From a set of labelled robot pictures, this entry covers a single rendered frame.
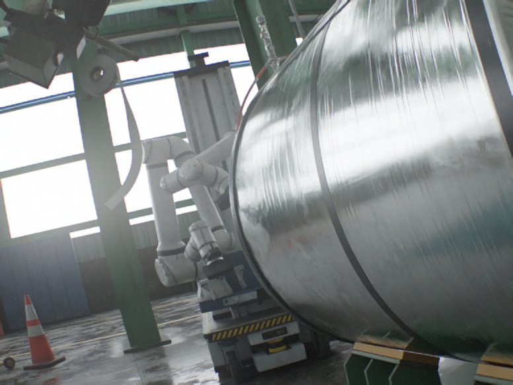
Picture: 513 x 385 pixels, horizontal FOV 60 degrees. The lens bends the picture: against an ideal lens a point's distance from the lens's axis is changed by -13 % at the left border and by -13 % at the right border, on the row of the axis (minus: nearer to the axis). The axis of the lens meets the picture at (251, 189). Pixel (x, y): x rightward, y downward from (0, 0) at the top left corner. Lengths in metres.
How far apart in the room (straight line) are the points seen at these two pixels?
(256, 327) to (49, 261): 8.80
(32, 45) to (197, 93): 1.43
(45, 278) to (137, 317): 6.52
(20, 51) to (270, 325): 1.72
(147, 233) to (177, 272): 9.21
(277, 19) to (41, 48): 4.17
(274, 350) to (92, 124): 3.07
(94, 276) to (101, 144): 6.86
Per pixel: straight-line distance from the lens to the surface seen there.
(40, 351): 4.96
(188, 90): 2.96
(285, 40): 5.60
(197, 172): 1.98
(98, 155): 4.81
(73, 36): 1.90
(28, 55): 1.81
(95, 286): 11.42
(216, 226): 2.37
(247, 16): 6.52
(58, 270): 11.00
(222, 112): 2.97
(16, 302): 11.17
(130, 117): 1.90
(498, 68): 0.60
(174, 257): 2.53
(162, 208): 2.52
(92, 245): 11.69
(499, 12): 0.61
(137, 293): 4.67
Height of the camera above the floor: 0.70
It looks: 6 degrees up
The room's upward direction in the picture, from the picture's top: 15 degrees counter-clockwise
